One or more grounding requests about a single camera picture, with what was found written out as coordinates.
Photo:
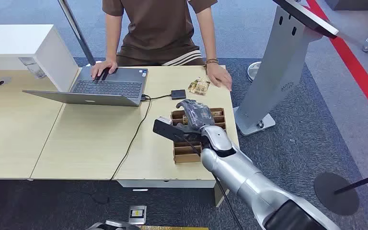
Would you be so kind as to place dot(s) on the white round floor base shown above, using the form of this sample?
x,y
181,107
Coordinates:
x,y
253,71

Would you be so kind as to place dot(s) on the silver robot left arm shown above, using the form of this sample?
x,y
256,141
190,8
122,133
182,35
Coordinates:
x,y
114,226

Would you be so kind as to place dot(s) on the person's hand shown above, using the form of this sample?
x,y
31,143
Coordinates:
x,y
103,67
219,76

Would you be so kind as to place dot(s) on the patterned card in holder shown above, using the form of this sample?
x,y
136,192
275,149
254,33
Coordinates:
x,y
216,113

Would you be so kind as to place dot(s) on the clear acrylic holder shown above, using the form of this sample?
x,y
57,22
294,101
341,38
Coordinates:
x,y
33,66

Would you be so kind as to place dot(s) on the black slanted pole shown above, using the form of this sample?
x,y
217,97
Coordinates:
x,y
77,31

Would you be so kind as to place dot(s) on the person's left hand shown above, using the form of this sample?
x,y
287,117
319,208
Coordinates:
x,y
219,76

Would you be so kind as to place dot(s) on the person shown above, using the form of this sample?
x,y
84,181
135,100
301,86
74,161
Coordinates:
x,y
158,28

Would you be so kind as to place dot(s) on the wooden slotted card holder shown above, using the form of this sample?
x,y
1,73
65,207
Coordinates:
x,y
184,152

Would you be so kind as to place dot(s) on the silver floor socket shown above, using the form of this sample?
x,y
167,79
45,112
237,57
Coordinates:
x,y
137,214

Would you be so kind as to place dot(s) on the yellow patterned strip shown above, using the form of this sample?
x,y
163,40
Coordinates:
x,y
174,228

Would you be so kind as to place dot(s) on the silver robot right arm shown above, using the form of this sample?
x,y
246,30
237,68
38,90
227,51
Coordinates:
x,y
250,181

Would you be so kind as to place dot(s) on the white counter box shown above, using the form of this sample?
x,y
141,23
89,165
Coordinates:
x,y
19,44

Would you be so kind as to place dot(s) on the person's right hand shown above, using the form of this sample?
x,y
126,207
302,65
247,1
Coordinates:
x,y
103,67

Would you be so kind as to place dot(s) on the silver kiosk stand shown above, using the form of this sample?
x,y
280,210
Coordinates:
x,y
276,70

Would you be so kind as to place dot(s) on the small black card reader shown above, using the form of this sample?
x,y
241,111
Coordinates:
x,y
178,94

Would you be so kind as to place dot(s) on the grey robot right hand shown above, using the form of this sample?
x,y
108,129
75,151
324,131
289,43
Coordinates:
x,y
198,114

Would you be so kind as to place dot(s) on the grey open laptop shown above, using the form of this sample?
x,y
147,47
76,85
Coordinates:
x,y
107,87

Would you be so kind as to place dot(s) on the black stanchion base disc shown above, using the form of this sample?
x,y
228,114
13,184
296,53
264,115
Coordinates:
x,y
333,200

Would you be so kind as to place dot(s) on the black stanchion pole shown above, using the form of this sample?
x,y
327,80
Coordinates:
x,y
361,181

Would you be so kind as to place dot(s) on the light wooden desk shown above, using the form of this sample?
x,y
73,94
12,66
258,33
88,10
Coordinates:
x,y
85,143

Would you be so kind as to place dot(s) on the stack of patterned cards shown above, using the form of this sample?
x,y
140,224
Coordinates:
x,y
199,86

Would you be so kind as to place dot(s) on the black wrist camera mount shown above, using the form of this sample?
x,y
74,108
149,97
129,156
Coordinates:
x,y
168,130

